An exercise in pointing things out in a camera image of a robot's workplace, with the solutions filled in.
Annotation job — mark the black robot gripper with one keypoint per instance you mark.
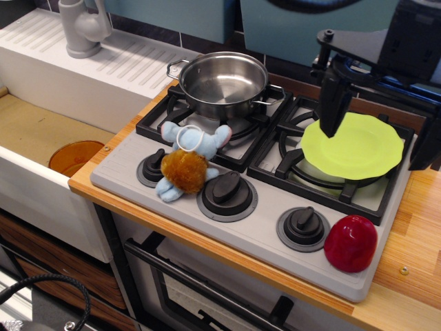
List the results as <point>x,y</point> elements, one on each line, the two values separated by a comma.
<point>402,63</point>

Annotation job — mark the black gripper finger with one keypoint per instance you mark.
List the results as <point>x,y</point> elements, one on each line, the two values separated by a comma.
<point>426,149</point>

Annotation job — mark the red toy sweet potato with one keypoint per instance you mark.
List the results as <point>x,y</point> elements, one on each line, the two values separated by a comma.
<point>351,244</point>

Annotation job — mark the blue stuffed elephant toy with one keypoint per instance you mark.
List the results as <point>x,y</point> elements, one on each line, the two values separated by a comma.
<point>186,169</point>

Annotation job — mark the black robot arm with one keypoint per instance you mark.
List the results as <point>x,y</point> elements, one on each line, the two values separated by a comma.
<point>408,14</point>

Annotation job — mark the lime green plate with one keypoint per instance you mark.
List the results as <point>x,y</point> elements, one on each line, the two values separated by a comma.
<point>364,147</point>

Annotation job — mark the stainless steel pot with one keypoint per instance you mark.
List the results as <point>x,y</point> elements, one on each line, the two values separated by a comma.
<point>224,85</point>

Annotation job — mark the grey toy stove top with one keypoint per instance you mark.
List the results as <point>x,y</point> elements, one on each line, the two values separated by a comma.
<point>268,200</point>

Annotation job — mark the black right stove knob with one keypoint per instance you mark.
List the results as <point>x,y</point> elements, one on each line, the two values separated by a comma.
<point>303,229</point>

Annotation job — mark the black stove knob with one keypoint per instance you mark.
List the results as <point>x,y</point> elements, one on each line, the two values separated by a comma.
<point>227,198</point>
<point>149,169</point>
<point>303,229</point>

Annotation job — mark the black middle stove knob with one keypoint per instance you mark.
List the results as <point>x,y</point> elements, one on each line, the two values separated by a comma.
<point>227,198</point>

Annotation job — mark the black left stove knob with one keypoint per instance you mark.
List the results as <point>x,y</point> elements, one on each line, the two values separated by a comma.
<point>149,169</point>

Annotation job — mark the teal cabinet right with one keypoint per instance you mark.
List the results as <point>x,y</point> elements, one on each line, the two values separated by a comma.
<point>290,36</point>

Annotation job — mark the teal cabinet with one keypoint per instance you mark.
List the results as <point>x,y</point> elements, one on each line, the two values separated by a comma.
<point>210,20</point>
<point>290,36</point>

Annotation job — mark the black right burner grate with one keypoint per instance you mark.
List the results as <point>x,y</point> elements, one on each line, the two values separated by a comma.
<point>281,163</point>

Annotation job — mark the black burner grate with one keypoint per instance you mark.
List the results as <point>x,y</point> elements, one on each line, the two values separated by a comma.
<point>247,133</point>
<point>281,163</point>

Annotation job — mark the black left burner grate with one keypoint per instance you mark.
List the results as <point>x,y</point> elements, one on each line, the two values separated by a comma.
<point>247,133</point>

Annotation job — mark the teal cabinet left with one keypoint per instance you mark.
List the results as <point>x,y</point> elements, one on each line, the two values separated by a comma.
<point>210,20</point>

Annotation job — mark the grey toy faucet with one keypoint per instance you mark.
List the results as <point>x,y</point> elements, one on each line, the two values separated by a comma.
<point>84,31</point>

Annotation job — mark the orange plastic sink drain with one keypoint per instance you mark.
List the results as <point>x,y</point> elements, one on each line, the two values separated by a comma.
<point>72,157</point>

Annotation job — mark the white toy sink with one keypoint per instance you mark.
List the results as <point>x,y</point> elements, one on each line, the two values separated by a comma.
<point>71,100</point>

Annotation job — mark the wooden drawer fronts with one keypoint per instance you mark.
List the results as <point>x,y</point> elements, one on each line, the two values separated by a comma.
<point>33,252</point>

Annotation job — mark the black oven door handle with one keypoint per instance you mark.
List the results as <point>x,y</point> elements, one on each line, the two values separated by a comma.
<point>147,253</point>

